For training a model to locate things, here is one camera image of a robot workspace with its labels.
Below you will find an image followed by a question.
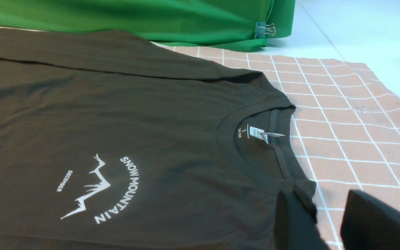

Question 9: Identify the dark gray long-sleeved shirt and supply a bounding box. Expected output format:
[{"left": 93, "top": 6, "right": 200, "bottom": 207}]
[{"left": 0, "top": 28, "right": 316, "bottom": 250}]

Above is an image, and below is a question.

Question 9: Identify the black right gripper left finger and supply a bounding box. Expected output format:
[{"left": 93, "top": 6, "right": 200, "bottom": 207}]
[{"left": 274, "top": 190, "right": 329, "bottom": 250}]

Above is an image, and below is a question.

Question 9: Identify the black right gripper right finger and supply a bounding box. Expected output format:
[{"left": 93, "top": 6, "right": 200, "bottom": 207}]
[{"left": 340, "top": 190, "right": 400, "bottom": 250}]

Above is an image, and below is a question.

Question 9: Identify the metal binder clip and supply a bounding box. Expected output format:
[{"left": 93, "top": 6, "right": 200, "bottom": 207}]
[{"left": 254, "top": 22, "right": 276, "bottom": 39}]

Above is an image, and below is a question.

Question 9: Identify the green backdrop cloth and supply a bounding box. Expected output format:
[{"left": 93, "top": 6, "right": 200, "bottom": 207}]
[{"left": 0, "top": 0, "right": 295, "bottom": 52}]

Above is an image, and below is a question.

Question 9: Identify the pink checkered tablecloth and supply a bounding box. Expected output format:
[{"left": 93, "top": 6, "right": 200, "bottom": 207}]
[{"left": 171, "top": 47, "right": 400, "bottom": 250}]

